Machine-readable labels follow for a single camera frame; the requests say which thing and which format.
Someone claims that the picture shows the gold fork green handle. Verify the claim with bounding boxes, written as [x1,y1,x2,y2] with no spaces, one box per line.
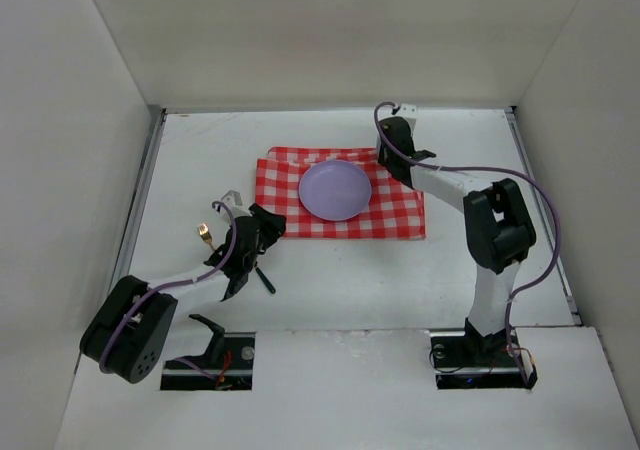
[197,223,215,251]

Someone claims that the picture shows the gold knife green handle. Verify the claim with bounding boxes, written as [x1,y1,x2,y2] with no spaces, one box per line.
[255,266,277,295]

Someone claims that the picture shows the red white checkered cloth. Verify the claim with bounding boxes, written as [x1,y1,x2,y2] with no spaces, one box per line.
[255,147,427,240]

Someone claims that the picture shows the purple plastic plate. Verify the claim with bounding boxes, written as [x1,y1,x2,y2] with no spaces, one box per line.
[298,160,372,222]

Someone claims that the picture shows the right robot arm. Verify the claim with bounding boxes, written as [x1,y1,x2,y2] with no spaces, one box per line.
[374,116,536,357]

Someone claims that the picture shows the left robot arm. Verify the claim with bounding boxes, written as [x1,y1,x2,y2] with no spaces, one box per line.
[79,194,287,384]

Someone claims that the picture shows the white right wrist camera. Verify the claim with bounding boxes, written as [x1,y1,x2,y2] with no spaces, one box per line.
[392,103,418,131]

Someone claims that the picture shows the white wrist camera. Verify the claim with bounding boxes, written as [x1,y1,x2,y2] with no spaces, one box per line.
[221,190,251,218]
[392,103,418,131]

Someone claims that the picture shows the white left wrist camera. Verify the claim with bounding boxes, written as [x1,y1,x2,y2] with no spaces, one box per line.
[221,190,251,218]

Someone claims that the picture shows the right aluminium table rail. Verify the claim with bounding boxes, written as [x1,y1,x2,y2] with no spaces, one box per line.
[505,107,583,326]

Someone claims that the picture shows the aluminium table rail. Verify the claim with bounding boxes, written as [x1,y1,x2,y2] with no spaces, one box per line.
[102,105,167,296]
[505,107,583,326]

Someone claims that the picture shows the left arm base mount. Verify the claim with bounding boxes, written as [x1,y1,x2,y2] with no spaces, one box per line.
[160,314,256,392]

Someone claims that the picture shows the left aluminium table rail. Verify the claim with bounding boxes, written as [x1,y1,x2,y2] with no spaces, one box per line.
[102,105,167,296]

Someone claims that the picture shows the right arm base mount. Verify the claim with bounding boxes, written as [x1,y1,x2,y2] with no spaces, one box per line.
[428,323,538,390]

